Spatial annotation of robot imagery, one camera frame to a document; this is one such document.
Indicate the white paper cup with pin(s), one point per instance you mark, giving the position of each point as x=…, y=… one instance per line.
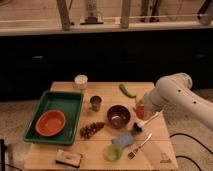
x=81, y=81

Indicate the green chili pepper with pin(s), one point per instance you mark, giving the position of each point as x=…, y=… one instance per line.
x=125, y=91

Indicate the dark purple bowl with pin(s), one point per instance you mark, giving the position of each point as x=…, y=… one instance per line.
x=118, y=116

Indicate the orange bowl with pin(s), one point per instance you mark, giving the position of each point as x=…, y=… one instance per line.
x=50, y=123

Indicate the small metal cup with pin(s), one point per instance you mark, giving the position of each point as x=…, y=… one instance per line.
x=95, y=102

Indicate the wooden block eraser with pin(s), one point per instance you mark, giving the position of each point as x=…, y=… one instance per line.
x=68, y=158

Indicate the green plastic cup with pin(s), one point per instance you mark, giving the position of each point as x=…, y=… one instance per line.
x=112, y=152

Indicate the white handled black brush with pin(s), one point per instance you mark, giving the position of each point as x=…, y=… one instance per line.
x=138, y=126

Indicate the blue sponge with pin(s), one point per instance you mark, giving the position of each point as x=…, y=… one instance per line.
x=123, y=140

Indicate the dark grape bunch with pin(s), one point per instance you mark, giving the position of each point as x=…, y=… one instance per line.
x=89, y=130

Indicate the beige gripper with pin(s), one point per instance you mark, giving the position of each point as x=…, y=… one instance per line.
x=139, y=102

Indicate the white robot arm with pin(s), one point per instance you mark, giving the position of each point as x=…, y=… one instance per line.
x=176, y=89

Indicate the wooden table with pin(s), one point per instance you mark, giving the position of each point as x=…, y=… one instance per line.
x=156, y=155

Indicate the metal fork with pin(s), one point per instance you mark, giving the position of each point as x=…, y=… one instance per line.
x=134, y=152

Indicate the green plastic tray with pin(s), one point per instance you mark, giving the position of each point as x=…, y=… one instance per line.
x=70, y=103

